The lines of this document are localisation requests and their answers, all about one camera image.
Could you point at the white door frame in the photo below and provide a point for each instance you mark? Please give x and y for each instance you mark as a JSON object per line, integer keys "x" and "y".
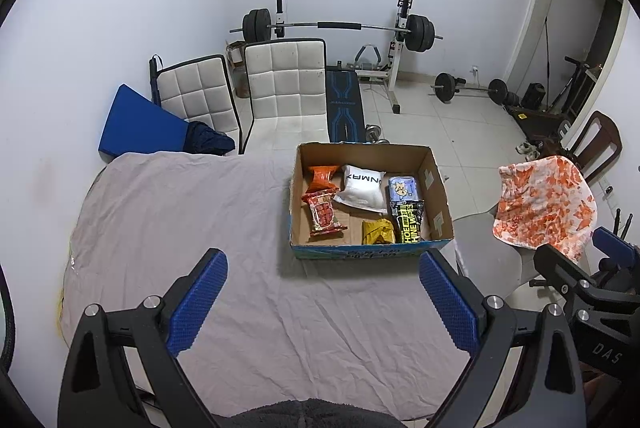
{"x": 525, "y": 17}

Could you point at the metal dumbbell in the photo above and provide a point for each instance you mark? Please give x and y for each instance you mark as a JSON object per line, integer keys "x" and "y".
{"x": 376, "y": 135}

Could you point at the yellow snack packet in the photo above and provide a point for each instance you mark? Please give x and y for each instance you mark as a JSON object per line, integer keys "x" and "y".
{"x": 377, "y": 232}

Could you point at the orange snack packet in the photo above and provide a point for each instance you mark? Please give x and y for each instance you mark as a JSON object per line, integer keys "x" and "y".
{"x": 322, "y": 178}

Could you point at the white soft pouch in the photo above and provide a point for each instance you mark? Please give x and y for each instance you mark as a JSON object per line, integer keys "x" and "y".
{"x": 361, "y": 188}

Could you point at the black and blue weight bench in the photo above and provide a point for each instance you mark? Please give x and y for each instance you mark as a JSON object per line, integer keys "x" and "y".
{"x": 344, "y": 102}

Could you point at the light blue snack packet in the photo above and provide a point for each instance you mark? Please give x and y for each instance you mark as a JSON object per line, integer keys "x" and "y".
{"x": 402, "y": 189}

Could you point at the white barbell rack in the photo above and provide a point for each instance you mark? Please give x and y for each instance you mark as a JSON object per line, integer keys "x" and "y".
{"x": 395, "y": 72}

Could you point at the white shoes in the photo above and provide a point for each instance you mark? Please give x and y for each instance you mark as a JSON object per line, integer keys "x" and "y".
{"x": 528, "y": 149}

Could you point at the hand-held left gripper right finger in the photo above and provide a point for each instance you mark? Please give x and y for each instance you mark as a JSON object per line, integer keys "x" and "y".
{"x": 450, "y": 303}

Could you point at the brown wooden chair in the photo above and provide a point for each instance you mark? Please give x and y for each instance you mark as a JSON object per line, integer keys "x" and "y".
{"x": 602, "y": 142}

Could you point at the long barbell with black plates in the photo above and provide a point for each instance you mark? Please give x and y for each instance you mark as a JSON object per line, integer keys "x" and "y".
{"x": 340, "y": 26}

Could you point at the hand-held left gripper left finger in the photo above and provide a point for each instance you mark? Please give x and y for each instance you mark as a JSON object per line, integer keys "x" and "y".
{"x": 197, "y": 303}

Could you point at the black speaker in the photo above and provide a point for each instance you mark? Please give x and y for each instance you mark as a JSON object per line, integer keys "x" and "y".
{"x": 532, "y": 96}

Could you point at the dark blue bag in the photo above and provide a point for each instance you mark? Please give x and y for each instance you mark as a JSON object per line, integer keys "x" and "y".
{"x": 207, "y": 140}

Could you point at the red snack packet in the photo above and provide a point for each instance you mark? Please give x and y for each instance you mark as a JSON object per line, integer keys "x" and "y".
{"x": 322, "y": 213}

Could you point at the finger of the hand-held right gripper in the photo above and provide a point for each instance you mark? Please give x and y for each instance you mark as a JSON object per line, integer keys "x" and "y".
{"x": 617, "y": 248}
{"x": 562, "y": 270}

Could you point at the orange and white printed cloth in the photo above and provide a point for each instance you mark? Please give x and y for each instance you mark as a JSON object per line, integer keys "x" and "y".
{"x": 545, "y": 203}

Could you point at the small cardboard box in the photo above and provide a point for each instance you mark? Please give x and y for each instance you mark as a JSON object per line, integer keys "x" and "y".
{"x": 234, "y": 67}

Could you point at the short barbell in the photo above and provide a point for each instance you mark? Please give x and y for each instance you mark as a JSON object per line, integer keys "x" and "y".
{"x": 445, "y": 86}

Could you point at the black pole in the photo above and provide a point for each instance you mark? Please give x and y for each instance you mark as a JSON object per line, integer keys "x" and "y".
{"x": 154, "y": 80}

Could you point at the black snack packet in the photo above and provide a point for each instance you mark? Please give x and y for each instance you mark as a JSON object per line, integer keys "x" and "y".
{"x": 407, "y": 223}

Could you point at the blue foam mat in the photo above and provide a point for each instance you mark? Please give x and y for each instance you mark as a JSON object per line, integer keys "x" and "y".
{"x": 137, "y": 125}

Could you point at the folded kick scooter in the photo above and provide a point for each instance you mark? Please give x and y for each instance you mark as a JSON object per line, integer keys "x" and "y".
{"x": 572, "y": 82}

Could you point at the grey chair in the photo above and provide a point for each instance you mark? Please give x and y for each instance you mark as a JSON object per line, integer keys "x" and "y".
{"x": 480, "y": 238}

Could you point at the white padded chair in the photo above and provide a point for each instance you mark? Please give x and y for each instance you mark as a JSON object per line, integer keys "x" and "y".
{"x": 197, "y": 92}
{"x": 285, "y": 82}

